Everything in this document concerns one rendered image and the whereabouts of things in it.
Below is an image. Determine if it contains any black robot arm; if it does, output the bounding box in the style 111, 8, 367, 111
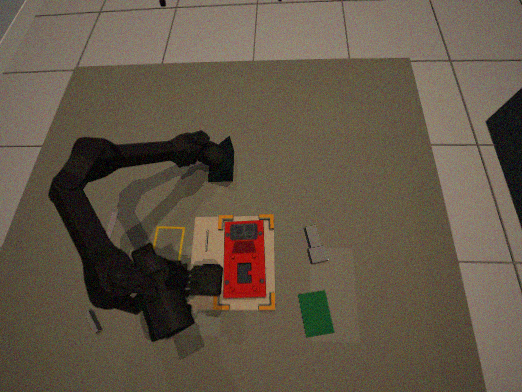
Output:
48, 130, 226, 342

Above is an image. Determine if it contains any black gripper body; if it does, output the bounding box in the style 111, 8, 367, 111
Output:
169, 260, 223, 297

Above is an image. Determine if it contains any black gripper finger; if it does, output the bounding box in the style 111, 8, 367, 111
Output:
190, 265, 202, 296

